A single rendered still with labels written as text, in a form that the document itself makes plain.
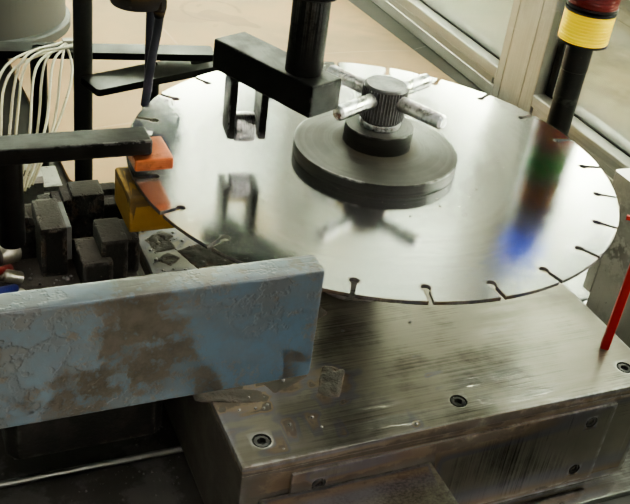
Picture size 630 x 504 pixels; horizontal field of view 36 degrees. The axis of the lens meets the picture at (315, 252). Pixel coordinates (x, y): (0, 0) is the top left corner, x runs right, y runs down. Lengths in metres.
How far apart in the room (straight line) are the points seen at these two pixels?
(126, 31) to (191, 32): 0.09
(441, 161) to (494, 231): 0.07
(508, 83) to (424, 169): 0.67
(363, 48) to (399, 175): 0.80
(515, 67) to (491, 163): 0.61
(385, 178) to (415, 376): 0.13
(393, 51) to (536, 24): 0.25
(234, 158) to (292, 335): 0.20
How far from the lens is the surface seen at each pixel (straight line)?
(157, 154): 0.59
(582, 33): 0.88
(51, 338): 0.42
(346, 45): 1.41
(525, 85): 1.27
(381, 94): 0.63
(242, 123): 0.62
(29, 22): 1.28
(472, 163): 0.68
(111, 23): 1.40
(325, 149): 0.64
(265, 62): 0.58
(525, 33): 1.27
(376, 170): 0.62
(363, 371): 0.63
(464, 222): 0.60
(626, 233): 0.84
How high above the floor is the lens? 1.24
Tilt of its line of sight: 33 degrees down
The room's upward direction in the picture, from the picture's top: 8 degrees clockwise
